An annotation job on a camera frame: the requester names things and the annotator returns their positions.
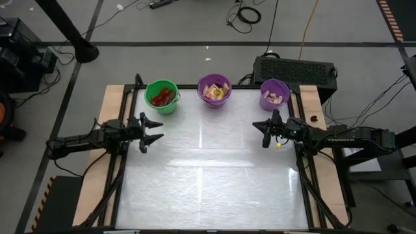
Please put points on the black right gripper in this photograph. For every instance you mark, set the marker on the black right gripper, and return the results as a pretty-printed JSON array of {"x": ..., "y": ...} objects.
[{"x": 278, "y": 131}]

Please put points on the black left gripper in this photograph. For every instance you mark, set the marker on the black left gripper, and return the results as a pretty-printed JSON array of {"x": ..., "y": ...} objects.
[{"x": 133, "y": 130}]

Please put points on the white dotted candy bag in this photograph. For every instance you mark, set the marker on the white dotted candy bag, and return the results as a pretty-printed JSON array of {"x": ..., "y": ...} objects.
[
  {"x": 278, "y": 99},
  {"x": 269, "y": 96}
]

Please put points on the red licorice candy bag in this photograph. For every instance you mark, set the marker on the red licorice candy bag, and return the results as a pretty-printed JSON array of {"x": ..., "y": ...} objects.
[
  {"x": 167, "y": 94},
  {"x": 157, "y": 101}
]

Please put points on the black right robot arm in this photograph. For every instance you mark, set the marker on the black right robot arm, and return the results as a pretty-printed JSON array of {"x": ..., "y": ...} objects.
[{"x": 351, "y": 138}]

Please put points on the purple bucket with face print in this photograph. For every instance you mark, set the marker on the purple bucket with face print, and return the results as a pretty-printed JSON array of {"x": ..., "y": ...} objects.
[{"x": 266, "y": 105}]

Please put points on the small yellow tag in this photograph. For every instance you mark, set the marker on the small yellow tag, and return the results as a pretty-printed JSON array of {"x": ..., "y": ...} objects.
[{"x": 278, "y": 147}]

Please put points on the green monster face bucket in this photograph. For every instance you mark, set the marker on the green monster face bucket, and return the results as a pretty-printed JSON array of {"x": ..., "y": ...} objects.
[{"x": 169, "y": 109}]

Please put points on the plain purple bucket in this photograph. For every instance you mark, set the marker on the plain purple bucket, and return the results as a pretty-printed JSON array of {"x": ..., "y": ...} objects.
[{"x": 214, "y": 103}]

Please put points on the black computer case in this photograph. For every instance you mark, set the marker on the black computer case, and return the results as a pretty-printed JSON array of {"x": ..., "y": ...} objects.
[{"x": 294, "y": 74}]

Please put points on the black pole stand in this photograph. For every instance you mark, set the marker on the black pole stand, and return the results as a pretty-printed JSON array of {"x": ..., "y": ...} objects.
[{"x": 84, "y": 52}]

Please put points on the white paper sheet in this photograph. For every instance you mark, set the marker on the white paper sheet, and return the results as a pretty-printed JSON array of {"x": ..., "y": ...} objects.
[{"x": 364, "y": 162}]

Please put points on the black hazard striped mat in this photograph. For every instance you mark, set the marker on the black hazard striped mat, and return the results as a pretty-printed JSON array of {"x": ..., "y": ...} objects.
[
  {"x": 61, "y": 208},
  {"x": 406, "y": 16}
]

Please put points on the black power strip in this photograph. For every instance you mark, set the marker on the black power strip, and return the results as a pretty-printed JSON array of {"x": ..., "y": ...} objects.
[{"x": 161, "y": 4}]

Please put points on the orange and black machine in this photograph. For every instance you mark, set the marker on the orange and black machine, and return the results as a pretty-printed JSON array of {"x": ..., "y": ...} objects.
[{"x": 6, "y": 113}]

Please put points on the black floor equipment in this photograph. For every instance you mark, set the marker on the black floor equipment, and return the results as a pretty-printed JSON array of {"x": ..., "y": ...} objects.
[{"x": 19, "y": 58}]

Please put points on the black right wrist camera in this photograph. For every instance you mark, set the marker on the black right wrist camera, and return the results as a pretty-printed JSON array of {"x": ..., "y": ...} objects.
[{"x": 297, "y": 126}]

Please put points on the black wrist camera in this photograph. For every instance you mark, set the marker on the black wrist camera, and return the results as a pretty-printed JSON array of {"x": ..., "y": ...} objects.
[
  {"x": 113, "y": 125},
  {"x": 297, "y": 126}
]

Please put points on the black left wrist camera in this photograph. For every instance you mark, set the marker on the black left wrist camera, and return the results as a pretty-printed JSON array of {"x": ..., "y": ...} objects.
[{"x": 113, "y": 125}]

